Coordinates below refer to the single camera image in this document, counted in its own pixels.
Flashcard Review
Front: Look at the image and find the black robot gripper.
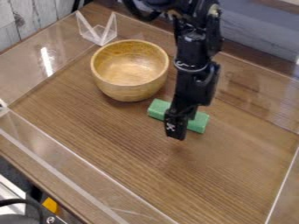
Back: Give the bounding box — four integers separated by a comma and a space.
163, 61, 220, 141

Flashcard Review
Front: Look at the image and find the green rectangular block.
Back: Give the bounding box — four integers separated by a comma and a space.
146, 99, 209, 134

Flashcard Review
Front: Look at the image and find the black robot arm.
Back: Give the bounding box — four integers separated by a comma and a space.
122, 0, 223, 140

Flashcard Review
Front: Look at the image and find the brown wooden bowl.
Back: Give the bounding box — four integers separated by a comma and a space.
89, 39, 169, 102

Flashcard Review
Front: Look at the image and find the yellow and black device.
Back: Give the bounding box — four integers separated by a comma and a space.
41, 197, 74, 224

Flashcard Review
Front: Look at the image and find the clear acrylic tray wall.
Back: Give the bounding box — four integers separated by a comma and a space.
0, 100, 179, 224

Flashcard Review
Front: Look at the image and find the clear acrylic corner bracket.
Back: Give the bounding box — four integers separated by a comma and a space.
74, 11, 117, 46

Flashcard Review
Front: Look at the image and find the black cable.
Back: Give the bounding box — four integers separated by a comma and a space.
0, 198, 42, 224

